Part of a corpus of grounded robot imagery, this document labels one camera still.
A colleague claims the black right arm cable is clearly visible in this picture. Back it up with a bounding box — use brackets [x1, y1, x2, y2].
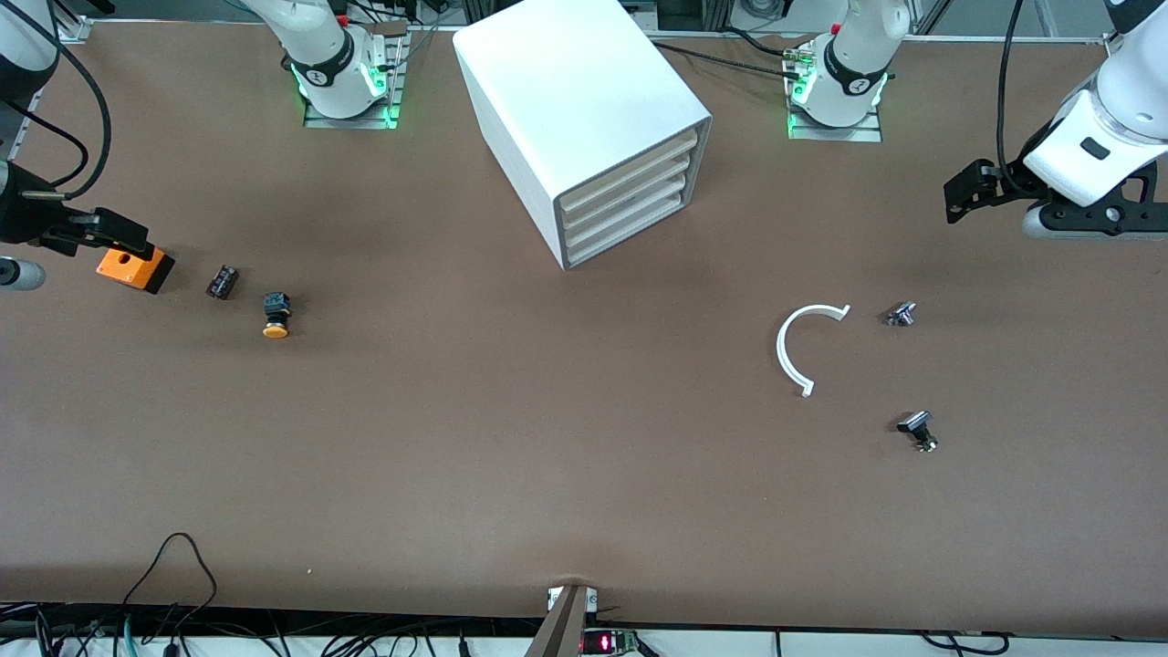
[0, 36, 113, 201]

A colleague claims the device with red display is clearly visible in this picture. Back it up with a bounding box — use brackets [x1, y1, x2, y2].
[582, 628, 641, 657]

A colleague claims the black looped cable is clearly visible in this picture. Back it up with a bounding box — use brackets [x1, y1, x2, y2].
[121, 533, 219, 632]

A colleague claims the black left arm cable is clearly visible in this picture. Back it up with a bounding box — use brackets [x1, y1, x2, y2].
[996, 0, 1034, 183]

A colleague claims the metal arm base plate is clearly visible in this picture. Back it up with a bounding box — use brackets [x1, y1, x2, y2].
[787, 50, 884, 143]
[303, 32, 408, 130]

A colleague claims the yellow push button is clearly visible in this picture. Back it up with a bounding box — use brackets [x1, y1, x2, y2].
[261, 291, 293, 340]

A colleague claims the brown camera mount bracket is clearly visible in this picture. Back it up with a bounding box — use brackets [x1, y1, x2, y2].
[524, 584, 600, 657]

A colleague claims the aluminium table edge rail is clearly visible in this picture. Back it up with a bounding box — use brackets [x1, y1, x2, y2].
[0, 16, 92, 165]

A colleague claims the white curved plastic arc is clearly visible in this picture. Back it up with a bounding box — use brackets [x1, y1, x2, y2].
[776, 303, 852, 399]

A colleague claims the black base power cable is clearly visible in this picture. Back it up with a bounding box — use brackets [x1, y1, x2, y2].
[651, 26, 806, 79]

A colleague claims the orange box with hole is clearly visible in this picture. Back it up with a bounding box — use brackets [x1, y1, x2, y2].
[96, 243, 176, 295]

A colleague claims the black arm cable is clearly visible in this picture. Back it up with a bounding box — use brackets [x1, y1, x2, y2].
[0, 36, 113, 201]
[996, 0, 1034, 183]

